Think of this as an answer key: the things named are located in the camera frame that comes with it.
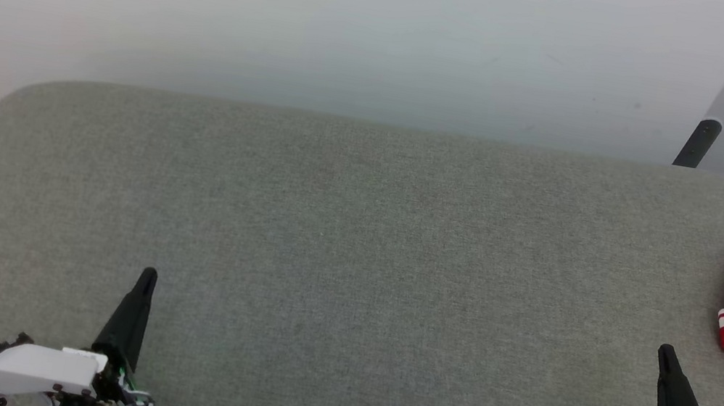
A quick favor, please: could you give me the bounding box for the dark cylindrical leg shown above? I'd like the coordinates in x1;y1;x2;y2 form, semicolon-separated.
671;114;724;173

